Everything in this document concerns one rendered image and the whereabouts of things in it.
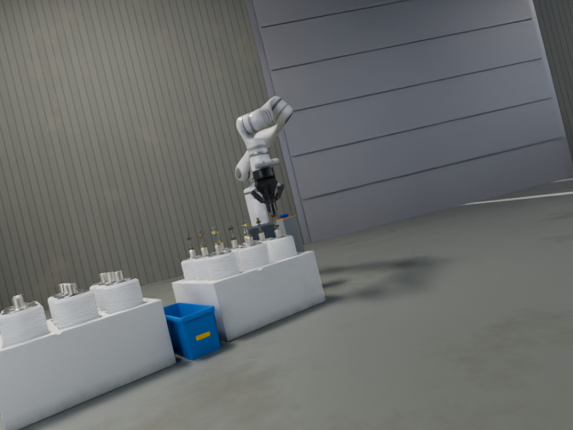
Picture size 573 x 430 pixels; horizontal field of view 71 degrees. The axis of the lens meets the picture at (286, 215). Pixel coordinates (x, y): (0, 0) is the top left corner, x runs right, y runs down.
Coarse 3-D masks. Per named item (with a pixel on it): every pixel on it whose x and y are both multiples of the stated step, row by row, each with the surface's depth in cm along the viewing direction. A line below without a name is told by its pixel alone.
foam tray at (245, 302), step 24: (288, 264) 134; (312, 264) 139; (192, 288) 134; (216, 288) 119; (240, 288) 123; (264, 288) 128; (288, 288) 133; (312, 288) 138; (216, 312) 121; (240, 312) 122; (264, 312) 127; (288, 312) 131
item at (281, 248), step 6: (276, 240) 138; (282, 240) 138; (288, 240) 139; (270, 246) 140; (276, 246) 138; (282, 246) 138; (288, 246) 139; (294, 246) 141; (270, 252) 140; (276, 252) 138; (282, 252) 138; (288, 252) 138; (294, 252) 140; (270, 258) 141; (276, 258) 139; (282, 258) 138
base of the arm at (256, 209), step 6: (258, 192) 199; (246, 198) 199; (252, 198) 198; (246, 204) 201; (252, 204) 198; (258, 204) 198; (264, 204) 201; (252, 210) 198; (258, 210) 198; (264, 210) 199; (252, 216) 198; (258, 216) 198; (264, 216) 199; (252, 222) 199; (264, 222) 198; (252, 228) 200
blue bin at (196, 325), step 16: (176, 304) 137; (192, 304) 128; (176, 320) 110; (192, 320) 110; (208, 320) 113; (176, 336) 115; (192, 336) 110; (208, 336) 112; (176, 352) 119; (192, 352) 109; (208, 352) 112
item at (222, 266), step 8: (216, 256) 125; (224, 256) 125; (232, 256) 127; (208, 264) 126; (216, 264) 125; (224, 264) 125; (232, 264) 126; (216, 272) 125; (224, 272) 124; (232, 272) 126; (216, 280) 125
